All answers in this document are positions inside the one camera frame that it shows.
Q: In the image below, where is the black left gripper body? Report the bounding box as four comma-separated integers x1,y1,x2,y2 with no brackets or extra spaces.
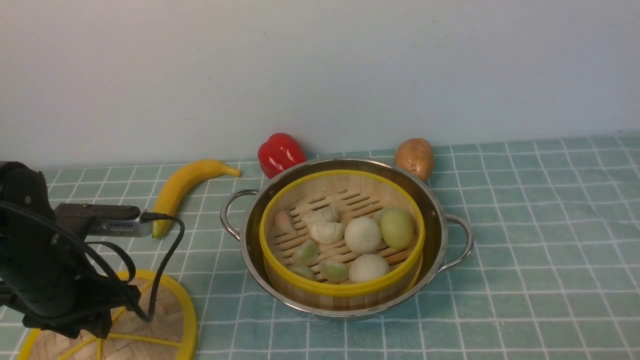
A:
0,161,141,338

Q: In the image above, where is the yellow woven bamboo lid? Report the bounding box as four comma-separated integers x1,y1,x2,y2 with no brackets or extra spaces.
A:
17,275,198,360

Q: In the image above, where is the yellow rimmed bamboo steamer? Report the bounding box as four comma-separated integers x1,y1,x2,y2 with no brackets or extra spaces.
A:
259,170,426,312

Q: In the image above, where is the yellow banana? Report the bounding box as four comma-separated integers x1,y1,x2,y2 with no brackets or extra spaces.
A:
152,158,243,216

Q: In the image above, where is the red bell pepper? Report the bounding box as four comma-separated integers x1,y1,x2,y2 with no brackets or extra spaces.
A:
257,132,307,179

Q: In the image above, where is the white pleated dumpling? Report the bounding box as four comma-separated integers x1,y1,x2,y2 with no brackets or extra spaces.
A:
307,221,346,245

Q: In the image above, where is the white round bun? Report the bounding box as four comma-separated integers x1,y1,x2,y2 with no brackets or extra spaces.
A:
349,254,390,284
343,216,382,255

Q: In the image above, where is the green round bun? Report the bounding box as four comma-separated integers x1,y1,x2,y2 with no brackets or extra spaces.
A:
378,207,415,250

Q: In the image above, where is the brown potato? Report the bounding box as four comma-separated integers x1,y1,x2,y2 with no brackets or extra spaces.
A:
394,137,435,183

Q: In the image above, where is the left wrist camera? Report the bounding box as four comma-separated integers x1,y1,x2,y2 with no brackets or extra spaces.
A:
54,203,153,240

